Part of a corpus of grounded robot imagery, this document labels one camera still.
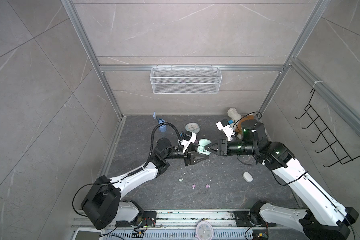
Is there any white earbud case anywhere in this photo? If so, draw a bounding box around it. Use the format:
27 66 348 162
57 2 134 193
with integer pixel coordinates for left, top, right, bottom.
243 172 253 183

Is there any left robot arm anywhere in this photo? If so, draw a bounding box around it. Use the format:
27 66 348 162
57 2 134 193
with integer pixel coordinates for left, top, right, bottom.
81 123 209 230

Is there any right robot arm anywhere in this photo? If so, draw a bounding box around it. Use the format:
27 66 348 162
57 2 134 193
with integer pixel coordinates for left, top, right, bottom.
204 119 359 240

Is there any white teddy bear brown shirt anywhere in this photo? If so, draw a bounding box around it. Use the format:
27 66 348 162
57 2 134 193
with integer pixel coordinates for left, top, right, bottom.
228 108 254 133

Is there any white round bowl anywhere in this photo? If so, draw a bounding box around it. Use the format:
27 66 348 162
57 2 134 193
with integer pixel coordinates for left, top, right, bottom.
185 123 200 134

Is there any white round clock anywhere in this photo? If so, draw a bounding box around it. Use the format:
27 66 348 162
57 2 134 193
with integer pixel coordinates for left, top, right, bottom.
196 221 214 240

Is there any white tablet device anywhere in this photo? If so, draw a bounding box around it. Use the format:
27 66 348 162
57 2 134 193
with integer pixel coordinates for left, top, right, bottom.
72 227 107 240

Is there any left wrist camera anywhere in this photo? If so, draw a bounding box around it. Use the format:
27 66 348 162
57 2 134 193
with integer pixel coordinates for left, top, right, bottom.
181 131 197 153

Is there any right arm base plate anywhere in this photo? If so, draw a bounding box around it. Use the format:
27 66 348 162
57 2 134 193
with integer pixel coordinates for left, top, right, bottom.
232 211 277 227

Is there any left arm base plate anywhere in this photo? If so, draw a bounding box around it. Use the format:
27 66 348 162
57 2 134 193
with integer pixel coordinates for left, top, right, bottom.
115 211 157 228

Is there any white wire basket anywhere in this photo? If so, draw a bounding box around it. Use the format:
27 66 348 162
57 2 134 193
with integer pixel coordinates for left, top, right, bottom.
150 67 223 94

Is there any black wall hook rack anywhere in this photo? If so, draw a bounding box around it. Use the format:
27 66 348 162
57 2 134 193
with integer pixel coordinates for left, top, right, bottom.
295 89 360 168

